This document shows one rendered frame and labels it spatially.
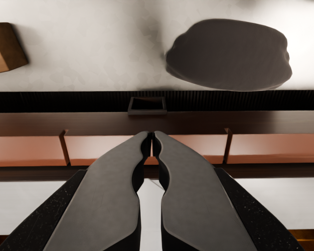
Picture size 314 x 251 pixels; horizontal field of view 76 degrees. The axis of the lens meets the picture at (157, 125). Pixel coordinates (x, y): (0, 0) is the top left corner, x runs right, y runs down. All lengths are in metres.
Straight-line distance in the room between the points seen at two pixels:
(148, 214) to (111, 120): 0.12
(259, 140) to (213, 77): 0.13
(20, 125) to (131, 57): 0.18
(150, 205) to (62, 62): 0.25
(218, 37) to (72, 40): 0.21
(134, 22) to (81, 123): 0.17
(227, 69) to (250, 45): 0.04
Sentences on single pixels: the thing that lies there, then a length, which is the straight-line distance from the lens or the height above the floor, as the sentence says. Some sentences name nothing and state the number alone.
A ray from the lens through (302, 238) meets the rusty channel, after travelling 0.65.
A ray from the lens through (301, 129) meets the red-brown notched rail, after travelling 0.28.
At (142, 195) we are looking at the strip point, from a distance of 0.24.
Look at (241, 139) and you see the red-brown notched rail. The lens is 0.24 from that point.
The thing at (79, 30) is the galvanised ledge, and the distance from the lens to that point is 0.35.
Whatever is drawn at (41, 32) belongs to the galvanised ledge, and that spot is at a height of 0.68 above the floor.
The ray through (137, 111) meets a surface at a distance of 0.26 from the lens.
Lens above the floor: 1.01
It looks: 62 degrees down
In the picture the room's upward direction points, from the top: 177 degrees clockwise
